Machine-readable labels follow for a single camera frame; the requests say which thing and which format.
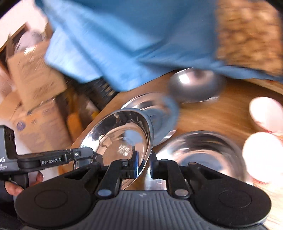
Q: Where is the person's left hand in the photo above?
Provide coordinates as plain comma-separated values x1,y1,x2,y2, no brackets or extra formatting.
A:
4,172,44,196

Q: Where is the blue cloth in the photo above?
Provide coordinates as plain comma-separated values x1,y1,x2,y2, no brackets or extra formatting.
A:
36,1,273,91

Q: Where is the white bowl red rim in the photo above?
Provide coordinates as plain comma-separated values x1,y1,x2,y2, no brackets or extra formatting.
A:
249,97,282,133
242,132,282,183

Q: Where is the bag of biscuits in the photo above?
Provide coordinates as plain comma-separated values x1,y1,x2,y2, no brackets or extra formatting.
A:
216,1,282,77

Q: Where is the shiny steel plate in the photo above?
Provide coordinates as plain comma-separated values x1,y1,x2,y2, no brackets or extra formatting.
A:
73,108,154,176

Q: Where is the black keyboard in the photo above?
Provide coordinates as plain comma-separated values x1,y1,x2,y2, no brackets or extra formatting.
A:
87,78,118,111

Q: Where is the cardboard box lower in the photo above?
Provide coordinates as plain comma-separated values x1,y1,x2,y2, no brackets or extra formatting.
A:
11,99,72,152

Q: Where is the steel mixing bowl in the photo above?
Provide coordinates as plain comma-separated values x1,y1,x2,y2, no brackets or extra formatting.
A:
168,68,226,104

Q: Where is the cardboard box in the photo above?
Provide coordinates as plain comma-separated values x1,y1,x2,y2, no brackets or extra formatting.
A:
11,99,72,152
7,40,67,111

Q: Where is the cardboard box upper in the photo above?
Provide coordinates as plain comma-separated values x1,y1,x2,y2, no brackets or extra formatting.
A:
7,40,67,111

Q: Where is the large steel bowl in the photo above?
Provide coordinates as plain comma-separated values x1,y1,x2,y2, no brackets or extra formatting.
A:
156,131,249,182

